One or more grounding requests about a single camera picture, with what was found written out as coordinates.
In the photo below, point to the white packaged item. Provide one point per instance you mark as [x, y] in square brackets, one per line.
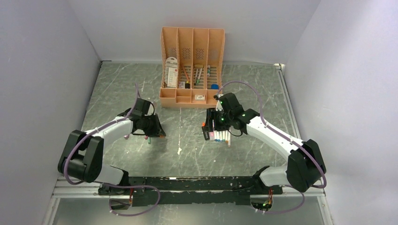
[171, 72]

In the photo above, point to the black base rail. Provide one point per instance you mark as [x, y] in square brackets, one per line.
[186, 190]

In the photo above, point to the blue round container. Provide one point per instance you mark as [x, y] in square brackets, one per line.
[214, 86]

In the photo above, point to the orange black highlighter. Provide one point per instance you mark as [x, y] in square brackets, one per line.
[205, 130]

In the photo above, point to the white eraser box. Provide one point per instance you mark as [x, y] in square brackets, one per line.
[200, 97]

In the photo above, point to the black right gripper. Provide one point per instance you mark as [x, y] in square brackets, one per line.
[211, 114]

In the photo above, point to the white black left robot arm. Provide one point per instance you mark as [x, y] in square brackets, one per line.
[82, 156]

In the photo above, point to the white pen green cap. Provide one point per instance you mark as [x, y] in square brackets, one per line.
[215, 135]

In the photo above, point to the white pen blue cap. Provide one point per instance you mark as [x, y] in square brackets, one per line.
[222, 136]

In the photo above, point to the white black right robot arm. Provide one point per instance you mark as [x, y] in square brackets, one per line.
[304, 166]

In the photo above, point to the orange plastic desk organizer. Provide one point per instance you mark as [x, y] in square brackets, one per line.
[199, 52]

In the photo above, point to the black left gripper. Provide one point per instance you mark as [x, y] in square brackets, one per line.
[157, 130]

